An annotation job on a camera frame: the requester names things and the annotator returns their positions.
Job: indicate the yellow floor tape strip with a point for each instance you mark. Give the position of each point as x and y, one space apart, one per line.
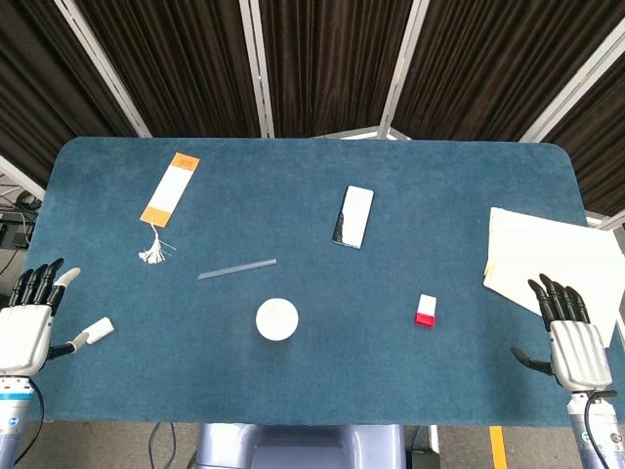
497 447

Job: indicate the black box on floor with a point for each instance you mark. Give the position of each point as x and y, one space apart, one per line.
424 460

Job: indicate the stack of pale yellow paper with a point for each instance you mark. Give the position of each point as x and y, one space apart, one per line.
547 254

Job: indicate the purple-grey robot torso base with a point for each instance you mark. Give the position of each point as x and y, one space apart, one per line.
300 447

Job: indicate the blue felt table mat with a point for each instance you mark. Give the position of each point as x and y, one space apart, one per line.
312 366

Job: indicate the right purple-grey robot arm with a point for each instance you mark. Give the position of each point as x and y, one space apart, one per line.
600 430

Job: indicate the black smartphone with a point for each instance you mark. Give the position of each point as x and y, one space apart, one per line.
354 215

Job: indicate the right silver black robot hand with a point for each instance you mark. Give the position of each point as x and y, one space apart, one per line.
578 352

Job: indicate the brown curtain partition panel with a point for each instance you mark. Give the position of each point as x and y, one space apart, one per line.
488 63
39 88
332 63
185 63
600 146

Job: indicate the white round container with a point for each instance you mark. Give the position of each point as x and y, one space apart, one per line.
277 319

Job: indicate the red and white small box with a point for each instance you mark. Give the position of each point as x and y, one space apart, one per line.
426 310

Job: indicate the small white eraser block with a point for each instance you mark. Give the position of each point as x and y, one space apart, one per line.
100 328

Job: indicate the orange white bookmark with tassel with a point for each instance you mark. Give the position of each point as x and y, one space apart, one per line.
170 189

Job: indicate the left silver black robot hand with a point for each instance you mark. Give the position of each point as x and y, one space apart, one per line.
22 337

